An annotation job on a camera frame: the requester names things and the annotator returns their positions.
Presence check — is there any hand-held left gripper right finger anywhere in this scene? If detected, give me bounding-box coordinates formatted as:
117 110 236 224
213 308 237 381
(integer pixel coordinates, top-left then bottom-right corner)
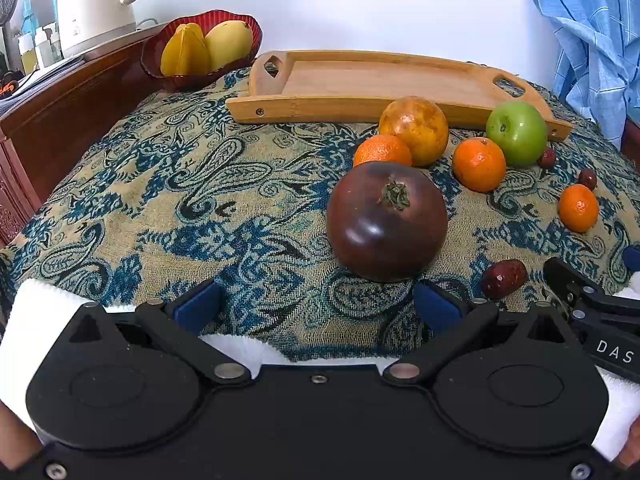
382 280 568 388

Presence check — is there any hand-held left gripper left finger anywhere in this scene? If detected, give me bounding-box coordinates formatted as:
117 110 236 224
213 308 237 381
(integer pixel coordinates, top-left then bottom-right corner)
67 280 253 386

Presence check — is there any small orange mandarin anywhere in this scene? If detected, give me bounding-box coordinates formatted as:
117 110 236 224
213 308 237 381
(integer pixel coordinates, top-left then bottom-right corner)
353 134 414 168
452 137 507 193
558 184 600 234

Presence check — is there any dark purple tomato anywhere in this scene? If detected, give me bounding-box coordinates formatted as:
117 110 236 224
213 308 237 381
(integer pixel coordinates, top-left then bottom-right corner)
326 161 449 282

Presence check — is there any green apple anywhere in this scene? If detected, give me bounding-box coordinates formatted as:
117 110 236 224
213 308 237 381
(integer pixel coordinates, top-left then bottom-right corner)
486 100 549 168

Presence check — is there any large mottled yellow orange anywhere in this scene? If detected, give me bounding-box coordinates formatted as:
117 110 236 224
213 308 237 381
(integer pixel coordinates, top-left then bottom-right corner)
378 96 450 167

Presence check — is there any wooden tray with handles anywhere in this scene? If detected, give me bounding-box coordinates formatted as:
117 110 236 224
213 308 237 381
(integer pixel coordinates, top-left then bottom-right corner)
226 50 573 142

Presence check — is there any person's right leg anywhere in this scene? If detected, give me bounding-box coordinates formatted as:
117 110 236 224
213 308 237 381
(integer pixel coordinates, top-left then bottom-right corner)
617 420 640 472

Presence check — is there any person's leg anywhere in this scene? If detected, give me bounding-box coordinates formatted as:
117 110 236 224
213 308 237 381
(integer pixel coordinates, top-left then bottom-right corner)
617 420 640 472
0 400 42 480

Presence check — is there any brown wooden furniture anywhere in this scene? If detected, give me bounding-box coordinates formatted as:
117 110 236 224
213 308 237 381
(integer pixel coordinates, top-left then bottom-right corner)
620 117 640 166

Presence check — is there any blue paisley blanket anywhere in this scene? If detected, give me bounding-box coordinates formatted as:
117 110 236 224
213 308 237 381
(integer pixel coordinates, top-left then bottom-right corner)
0 65 640 361

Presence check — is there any white towel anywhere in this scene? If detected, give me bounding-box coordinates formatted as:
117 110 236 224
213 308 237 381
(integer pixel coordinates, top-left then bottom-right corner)
0 270 640 466

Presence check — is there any blue checked cloth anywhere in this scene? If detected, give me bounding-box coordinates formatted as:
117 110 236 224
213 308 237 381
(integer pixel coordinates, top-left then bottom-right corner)
530 0 640 136

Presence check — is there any person's left leg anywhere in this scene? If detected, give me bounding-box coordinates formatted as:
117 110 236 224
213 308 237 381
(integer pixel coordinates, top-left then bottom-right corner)
0 400 42 480

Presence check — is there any brown wooden cabinet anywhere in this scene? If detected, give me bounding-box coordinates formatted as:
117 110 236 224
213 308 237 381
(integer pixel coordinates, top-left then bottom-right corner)
0 25 166 248

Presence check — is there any red glass bowl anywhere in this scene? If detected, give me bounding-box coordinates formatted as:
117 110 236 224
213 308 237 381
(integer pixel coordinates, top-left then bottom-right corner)
140 9 263 92

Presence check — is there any yellow starfruit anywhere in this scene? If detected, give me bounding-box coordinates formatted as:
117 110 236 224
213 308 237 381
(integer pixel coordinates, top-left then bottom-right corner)
160 23 210 77

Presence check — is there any yellow mango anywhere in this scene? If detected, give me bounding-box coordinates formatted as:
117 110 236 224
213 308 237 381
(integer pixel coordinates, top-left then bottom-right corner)
204 20 253 72

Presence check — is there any stack of papers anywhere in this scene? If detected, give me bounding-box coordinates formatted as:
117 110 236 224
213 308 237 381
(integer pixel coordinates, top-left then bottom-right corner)
0 57 86 106

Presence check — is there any white bottle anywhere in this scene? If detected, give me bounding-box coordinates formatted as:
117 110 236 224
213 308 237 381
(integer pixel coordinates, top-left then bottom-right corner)
34 22 62 68
19 32 37 73

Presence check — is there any white electric kettle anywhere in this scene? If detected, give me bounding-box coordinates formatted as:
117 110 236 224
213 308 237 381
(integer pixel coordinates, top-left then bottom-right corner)
56 0 151 58

